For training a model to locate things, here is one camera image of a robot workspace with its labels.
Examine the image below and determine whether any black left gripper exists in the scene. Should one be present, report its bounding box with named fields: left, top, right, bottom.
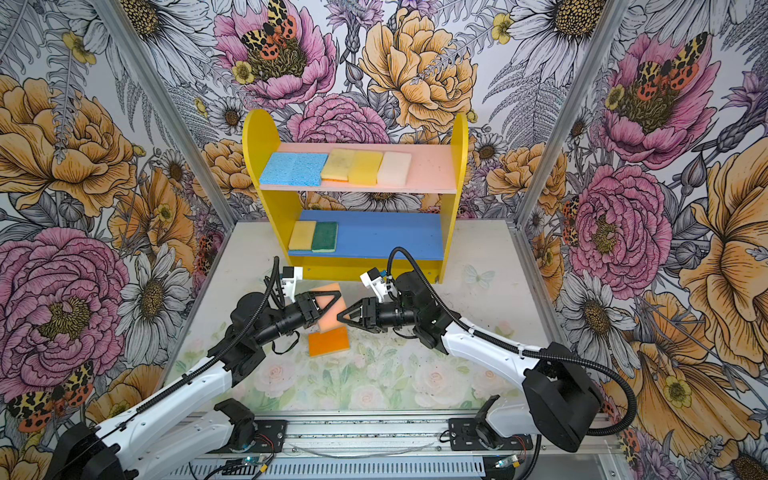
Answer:
left=255, top=290, right=343, bottom=345

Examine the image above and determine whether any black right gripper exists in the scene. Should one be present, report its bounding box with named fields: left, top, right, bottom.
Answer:
left=337, top=295, right=419, bottom=336

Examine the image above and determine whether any peach pink sponge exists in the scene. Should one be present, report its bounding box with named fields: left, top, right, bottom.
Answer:
left=316, top=296, right=347, bottom=333

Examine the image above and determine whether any dark green scouring pad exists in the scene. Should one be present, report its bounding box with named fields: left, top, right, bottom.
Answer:
left=311, top=222, right=338, bottom=253

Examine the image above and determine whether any yellow sponge with green back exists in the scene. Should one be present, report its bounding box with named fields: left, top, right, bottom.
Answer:
left=288, top=221, right=317, bottom=251

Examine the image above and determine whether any blue cellulose sponge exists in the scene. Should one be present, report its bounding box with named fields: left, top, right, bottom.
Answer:
left=259, top=152, right=299, bottom=185
left=288, top=153, right=328, bottom=187

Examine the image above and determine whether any dull yellow sponge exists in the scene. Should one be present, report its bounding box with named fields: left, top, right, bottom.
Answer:
left=321, top=148, right=356, bottom=182

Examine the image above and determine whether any pale pink sponge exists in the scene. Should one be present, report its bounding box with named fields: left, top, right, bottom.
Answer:
left=377, top=151, right=412, bottom=187

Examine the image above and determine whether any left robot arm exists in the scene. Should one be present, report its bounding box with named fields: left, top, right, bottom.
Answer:
left=46, top=290, right=341, bottom=479

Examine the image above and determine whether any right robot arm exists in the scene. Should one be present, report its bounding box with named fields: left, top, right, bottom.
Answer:
left=337, top=292, right=603, bottom=453

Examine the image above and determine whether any yellow shelf with coloured boards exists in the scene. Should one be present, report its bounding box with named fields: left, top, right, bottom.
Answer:
left=242, top=110, right=469, bottom=283

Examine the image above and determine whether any orange sponge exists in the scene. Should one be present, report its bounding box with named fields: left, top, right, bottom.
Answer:
left=308, top=327, right=350, bottom=357

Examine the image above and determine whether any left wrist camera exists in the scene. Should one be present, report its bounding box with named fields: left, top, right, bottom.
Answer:
left=280, top=266, right=303, bottom=304

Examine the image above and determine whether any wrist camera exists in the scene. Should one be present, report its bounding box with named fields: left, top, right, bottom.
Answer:
left=280, top=266, right=303, bottom=304
left=360, top=268, right=397, bottom=303

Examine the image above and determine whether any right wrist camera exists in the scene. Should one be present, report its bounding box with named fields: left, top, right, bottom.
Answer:
left=360, top=268, right=397, bottom=303

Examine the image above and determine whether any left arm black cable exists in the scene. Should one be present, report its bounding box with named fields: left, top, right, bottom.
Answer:
left=56, top=256, right=301, bottom=469

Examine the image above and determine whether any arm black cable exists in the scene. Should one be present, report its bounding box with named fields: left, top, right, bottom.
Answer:
left=56, top=256, right=301, bottom=469
left=386, top=245, right=638, bottom=438

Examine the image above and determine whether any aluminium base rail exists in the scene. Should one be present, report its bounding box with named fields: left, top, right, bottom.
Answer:
left=118, top=411, right=631, bottom=479

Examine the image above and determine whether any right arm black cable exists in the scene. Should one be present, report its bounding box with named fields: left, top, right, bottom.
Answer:
left=386, top=245, right=638, bottom=438

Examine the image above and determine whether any aluminium frame post left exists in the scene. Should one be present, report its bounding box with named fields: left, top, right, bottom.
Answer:
left=94, top=1, right=237, bottom=231

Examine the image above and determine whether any aluminium frame post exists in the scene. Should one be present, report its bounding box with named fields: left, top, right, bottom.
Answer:
left=516, top=0, right=629, bottom=230
left=94, top=1, right=237, bottom=231

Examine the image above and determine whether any aluminium frame post right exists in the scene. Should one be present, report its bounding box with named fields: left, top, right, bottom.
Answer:
left=516, top=0, right=629, bottom=230

